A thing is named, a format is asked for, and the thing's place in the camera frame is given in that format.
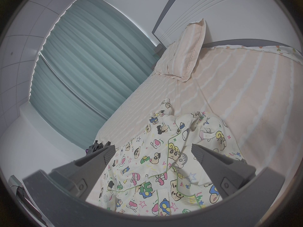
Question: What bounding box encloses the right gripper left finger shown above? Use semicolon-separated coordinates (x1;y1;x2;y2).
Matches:
51;144;116;197

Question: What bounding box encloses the bed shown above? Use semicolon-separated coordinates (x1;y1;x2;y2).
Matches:
97;0;303;216

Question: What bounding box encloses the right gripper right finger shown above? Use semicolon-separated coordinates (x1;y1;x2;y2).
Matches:
191;143;256;197

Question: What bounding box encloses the grey white bedside table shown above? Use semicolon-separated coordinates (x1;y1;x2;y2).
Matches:
153;43;166;63

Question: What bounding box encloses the pale pink striped pillow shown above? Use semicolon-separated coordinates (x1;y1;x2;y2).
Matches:
154;18;206;82

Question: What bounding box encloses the blue-green curtain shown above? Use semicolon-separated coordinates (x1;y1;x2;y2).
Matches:
39;0;165;125
30;53;114;151

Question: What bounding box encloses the white printed pyjama top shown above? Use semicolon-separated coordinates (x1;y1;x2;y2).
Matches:
97;98;247;216

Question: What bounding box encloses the dark grey garment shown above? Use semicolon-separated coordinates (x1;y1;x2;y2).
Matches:
86;140;112;155

